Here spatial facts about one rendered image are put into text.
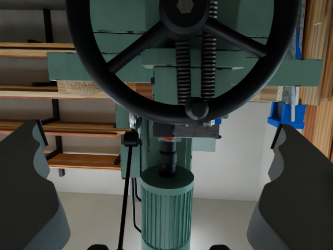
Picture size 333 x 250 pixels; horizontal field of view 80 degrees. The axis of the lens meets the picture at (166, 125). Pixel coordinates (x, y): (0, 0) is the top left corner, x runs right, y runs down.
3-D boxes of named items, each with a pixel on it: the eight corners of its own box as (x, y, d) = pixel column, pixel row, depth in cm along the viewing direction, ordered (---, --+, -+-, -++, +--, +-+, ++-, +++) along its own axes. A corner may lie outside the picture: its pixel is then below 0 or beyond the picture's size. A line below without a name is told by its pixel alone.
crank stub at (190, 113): (186, 99, 21) (210, 96, 21) (181, 95, 26) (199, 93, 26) (188, 123, 21) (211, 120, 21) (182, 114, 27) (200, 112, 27)
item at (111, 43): (268, 37, 43) (265, 57, 43) (234, 51, 63) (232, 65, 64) (78, 31, 42) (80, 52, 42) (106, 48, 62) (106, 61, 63)
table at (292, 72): (369, 53, 35) (360, 89, 36) (273, 66, 64) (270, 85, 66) (11, 42, 33) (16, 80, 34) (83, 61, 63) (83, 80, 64)
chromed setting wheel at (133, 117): (136, 99, 68) (137, 134, 71) (140, 96, 80) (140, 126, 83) (127, 99, 68) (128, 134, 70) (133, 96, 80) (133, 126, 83)
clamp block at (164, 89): (236, 68, 35) (231, 119, 36) (215, 71, 48) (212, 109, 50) (150, 65, 34) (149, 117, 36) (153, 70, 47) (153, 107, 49)
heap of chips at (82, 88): (94, 81, 44) (95, 98, 45) (110, 81, 58) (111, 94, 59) (53, 80, 44) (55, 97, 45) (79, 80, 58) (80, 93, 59)
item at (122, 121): (139, 97, 76) (139, 128, 79) (140, 96, 83) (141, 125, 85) (114, 97, 76) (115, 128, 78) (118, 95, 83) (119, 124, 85)
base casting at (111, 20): (286, -10, 41) (279, 38, 43) (214, 43, 97) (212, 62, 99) (63, -18, 40) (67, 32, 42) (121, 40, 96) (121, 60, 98)
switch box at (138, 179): (142, 171, 95) (142, 202, 99) (144, 163, 105) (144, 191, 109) (129, 171, 95) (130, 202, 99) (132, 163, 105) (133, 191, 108)
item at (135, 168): (139, 144, 82) (139, 178, 85) (141, 138, 91) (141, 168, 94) (119, 144, 82) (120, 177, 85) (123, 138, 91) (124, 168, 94)
